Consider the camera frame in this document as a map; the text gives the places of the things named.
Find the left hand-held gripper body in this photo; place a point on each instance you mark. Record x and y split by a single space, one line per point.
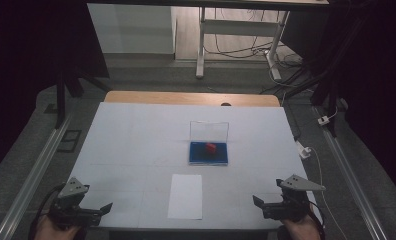
70 205

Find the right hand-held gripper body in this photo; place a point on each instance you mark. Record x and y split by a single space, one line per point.
291 206

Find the person's right hand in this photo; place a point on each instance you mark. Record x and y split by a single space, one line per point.
301 230

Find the person's left hand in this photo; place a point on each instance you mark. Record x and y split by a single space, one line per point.
54 231

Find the white plug adapter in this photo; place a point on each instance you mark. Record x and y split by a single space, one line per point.
302 149
323 120

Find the black floor socket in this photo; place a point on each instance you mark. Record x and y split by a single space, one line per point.
69 141

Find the white table cover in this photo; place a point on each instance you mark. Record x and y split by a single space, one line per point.
136 150

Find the blue case with clear lid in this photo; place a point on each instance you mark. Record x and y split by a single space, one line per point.
208 156

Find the small red object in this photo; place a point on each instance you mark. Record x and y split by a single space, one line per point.
211 148

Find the white paper sheet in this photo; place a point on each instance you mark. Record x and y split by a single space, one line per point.
185 196

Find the black metal stand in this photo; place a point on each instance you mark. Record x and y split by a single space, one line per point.
61 96
329 96

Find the wooden table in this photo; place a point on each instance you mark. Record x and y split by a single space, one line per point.
186 98

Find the dark curtain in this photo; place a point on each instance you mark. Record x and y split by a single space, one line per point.
26 66
379 83

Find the white cabinet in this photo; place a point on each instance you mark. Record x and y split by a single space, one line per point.
132 28

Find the aluminium rail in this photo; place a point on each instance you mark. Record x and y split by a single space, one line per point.
29 183
349 180

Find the white desk frame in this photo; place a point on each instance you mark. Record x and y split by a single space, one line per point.
239 28

